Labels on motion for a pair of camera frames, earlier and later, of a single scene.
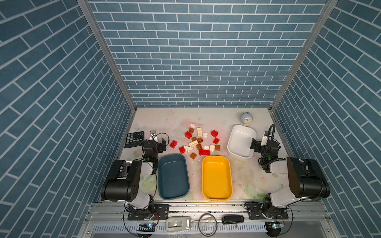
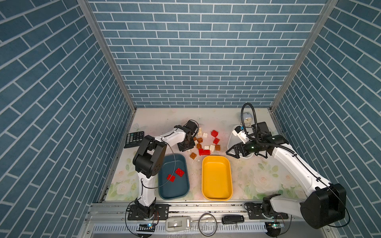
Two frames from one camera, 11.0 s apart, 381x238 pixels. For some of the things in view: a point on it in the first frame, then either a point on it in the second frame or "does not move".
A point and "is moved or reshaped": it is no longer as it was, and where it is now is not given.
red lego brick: [173, 144] is moved or reshaped
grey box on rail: [173, 223] does not move
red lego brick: [182, 149] is moved or reshaped
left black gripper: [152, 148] to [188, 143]
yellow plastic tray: [216, 178] does not move
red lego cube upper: [214, 133] does not move
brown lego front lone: [193, 155] does not move
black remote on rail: [231, 218] does not move
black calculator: [134, 139] does not move
